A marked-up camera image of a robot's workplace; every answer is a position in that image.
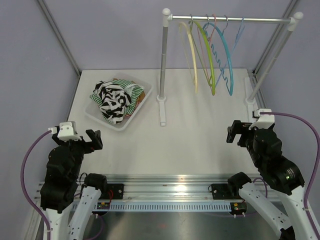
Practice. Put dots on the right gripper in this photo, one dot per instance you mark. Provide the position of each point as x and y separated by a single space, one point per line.
238 127

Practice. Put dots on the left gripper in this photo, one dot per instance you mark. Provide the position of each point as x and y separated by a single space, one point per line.
88 148

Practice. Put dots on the black white striped tank top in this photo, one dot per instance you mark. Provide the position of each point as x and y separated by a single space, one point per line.
112 98

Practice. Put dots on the green hanger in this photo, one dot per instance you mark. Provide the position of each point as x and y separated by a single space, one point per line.
206 58

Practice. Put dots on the green striped tank top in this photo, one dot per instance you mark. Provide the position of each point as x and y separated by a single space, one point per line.
116 98

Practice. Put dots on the brown tank top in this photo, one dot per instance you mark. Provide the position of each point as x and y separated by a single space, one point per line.
135 90

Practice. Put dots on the light blue hanger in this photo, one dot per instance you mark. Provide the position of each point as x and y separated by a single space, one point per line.
238 36

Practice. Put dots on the cream hanger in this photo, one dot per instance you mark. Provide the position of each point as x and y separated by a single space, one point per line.
194 75

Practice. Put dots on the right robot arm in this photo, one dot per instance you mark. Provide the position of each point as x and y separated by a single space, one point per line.
298 222

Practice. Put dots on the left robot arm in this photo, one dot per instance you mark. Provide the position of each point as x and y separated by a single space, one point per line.
61 183

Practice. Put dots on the white plastic basket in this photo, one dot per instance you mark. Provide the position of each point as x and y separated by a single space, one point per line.
92 111

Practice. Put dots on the clothes rack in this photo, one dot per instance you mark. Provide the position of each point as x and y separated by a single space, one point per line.
168 17

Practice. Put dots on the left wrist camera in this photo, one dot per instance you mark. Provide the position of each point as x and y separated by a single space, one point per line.
65 131

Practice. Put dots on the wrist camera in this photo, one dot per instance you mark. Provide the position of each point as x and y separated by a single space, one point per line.
65 131
263 119

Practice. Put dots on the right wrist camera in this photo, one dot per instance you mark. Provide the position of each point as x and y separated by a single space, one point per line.
263 119

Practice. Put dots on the aluminium rail base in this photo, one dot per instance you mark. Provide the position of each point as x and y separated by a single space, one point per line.
167 193

